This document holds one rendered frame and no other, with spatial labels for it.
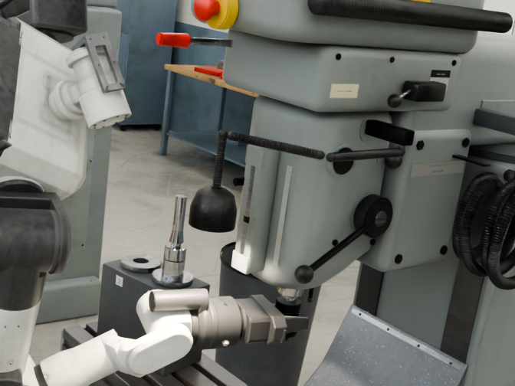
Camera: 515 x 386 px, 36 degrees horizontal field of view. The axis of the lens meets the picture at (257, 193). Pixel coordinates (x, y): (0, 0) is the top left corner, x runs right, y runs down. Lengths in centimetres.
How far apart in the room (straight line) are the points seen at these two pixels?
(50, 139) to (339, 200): 46
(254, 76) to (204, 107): 729
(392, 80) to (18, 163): 58
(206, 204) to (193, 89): 754
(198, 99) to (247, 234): 736
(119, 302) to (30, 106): 69
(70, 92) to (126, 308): 69
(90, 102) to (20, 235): 22
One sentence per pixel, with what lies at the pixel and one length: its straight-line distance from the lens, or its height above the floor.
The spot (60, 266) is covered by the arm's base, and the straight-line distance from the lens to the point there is 117.
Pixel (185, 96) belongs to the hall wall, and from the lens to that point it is 884.
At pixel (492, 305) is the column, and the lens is 164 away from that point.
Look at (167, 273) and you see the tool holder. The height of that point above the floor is 118.
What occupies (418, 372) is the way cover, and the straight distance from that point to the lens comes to 172.
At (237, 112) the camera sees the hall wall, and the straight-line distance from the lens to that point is 813.
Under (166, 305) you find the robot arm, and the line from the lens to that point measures 131.
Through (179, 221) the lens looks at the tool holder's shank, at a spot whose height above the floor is 129.
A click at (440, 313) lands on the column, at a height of 120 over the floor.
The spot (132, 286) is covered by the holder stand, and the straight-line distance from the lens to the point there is 176.
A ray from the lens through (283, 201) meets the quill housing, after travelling 128.
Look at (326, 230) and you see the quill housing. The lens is 130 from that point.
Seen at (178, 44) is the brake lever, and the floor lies 170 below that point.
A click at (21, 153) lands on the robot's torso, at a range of 118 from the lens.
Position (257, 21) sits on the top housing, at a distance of 113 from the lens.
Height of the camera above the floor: 181
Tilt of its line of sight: 15 degrees down
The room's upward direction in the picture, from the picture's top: 8 degrees clockwise
